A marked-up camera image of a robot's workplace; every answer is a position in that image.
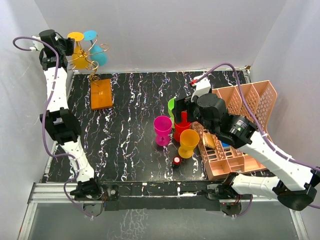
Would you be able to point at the blue white box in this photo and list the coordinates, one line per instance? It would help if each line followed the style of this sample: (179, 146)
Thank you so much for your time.
(225, 145)

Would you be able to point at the orange wine glass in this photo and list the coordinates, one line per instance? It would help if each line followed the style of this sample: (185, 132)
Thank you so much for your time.
(189, 139)
(79, 56)

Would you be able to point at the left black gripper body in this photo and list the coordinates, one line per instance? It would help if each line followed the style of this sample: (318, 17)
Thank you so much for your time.
(62, 48)

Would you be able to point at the pink plastic file organizer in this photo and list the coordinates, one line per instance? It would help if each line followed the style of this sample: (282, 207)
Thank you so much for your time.
(218, 163)

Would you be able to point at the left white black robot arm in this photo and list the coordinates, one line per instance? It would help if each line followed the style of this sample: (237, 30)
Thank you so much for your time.
(59, 122)

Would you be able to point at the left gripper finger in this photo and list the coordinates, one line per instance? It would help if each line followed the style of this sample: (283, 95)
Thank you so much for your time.
(69, 51)
(68, 43)

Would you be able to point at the red black push button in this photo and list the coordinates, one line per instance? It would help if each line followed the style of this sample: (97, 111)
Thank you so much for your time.
(176, 162)

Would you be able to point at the yellow book in organizer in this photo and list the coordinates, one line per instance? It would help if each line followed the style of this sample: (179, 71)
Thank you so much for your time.
(208, 141)

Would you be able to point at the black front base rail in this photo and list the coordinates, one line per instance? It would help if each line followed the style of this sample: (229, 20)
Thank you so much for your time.
(168, 195)

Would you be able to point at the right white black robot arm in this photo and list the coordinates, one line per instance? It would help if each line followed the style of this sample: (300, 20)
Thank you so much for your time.
(293, 185)

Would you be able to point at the gold wire glass rack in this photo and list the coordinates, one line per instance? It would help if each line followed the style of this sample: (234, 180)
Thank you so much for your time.
(91, 65)

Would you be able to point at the teal wine glass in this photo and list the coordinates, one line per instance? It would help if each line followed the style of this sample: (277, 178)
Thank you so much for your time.
(96, 52)

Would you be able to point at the green wine glass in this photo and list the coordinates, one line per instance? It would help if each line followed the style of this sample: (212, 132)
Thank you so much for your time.
(170, 106)

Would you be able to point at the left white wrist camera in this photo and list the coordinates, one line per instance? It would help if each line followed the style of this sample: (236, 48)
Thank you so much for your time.
(37, 45)

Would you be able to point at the red wine glass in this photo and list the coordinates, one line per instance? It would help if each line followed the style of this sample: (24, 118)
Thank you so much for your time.
(180, 127)

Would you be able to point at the orange wooden rack base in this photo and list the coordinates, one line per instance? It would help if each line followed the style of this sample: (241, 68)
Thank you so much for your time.
(101, 94)

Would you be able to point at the magenta wine glass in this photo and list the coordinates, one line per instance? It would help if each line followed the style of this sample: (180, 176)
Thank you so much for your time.
(162, 127)

